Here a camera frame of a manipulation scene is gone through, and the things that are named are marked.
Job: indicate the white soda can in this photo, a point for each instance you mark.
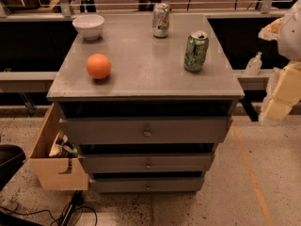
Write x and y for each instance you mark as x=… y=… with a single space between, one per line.
x=160 y=20

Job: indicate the grey bottom drawer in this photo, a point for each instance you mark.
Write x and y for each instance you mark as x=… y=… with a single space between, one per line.
x=131 y=185

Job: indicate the wooden side box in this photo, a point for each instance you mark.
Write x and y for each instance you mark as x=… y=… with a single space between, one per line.
x=55 y=173

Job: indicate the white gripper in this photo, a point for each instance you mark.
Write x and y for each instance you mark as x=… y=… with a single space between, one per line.
x=291 y=35

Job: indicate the black chair edge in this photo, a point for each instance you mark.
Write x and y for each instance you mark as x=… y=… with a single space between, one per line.
x=12 y=157

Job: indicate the grey drawer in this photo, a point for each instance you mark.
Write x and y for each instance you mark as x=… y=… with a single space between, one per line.
x=144 y=131
x=145 y=162
x=131 y=185

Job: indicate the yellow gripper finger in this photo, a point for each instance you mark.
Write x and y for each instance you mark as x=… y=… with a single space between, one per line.
x=277 y=103

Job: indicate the orange fruit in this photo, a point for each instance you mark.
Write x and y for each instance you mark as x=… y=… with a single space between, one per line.
x=98 y=66

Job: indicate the grey top drawer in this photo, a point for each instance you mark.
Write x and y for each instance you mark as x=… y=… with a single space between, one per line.
x=144 y=131

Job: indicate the grey metal railing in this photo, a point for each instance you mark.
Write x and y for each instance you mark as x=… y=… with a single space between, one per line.
x=237 y=33

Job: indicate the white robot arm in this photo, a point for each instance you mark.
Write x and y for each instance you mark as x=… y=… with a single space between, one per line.
x=289 y=34

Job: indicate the clear sanitizer bottle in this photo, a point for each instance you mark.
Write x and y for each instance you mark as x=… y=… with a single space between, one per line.
x=254 y=65

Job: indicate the green soda can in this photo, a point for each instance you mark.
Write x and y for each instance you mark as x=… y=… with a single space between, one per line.
x=196 y=51

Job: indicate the white bowl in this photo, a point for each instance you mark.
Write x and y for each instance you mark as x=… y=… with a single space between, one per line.
x=89 y=26

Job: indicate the snack bags in box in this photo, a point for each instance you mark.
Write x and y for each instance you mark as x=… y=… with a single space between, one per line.
x=62 y=148

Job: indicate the grey drawer cabinet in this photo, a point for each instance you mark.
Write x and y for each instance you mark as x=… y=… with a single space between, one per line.
x=147 y=81

